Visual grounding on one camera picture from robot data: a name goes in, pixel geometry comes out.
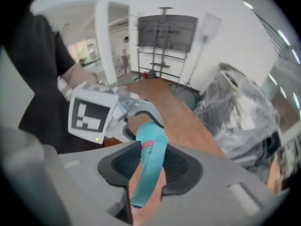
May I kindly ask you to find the person's left hand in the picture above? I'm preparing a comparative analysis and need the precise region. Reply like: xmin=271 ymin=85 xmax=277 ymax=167
xmin=57 ymin=76 xmax=74 ymax=101

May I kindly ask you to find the black monitor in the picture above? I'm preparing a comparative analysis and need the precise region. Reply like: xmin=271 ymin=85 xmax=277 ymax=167
xmin=137 ymin=14 xmax=198 ymax=53

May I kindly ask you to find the person's left forearm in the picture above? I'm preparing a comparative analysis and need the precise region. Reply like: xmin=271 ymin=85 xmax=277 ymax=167
xmin=60 ymin=64 xmax=98 ymax=97

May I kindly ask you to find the plastic-wrapped pallet load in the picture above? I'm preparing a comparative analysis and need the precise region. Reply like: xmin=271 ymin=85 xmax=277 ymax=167
xmin=195 ymin=62 xmax=283 ymax=168

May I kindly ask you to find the tripod light stand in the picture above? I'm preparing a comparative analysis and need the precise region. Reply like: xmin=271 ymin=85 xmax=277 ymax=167
xmin=187 ymin=13 xmax=223 ymax=88

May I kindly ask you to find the person's black shirt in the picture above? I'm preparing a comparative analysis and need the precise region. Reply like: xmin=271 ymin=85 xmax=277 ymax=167
xmin=7 ymin=10 xmax=78 ymax=154

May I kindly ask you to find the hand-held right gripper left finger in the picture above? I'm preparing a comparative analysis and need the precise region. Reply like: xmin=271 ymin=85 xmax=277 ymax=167
xmin=43 ymin=141 xmax=143 ymax=226

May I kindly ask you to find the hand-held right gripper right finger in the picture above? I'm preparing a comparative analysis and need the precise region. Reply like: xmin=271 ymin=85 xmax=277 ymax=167
xmin=141 ymin=143 xmax=291 ymax=226

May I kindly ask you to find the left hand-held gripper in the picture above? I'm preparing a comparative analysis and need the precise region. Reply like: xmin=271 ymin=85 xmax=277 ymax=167
xmin=68 ymin=81 xmax=165 ymax=145

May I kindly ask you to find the black metal monitor stand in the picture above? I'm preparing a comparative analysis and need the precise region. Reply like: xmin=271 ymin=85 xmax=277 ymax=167
xmin=136 ymin=7 xmax=189 ymax=80

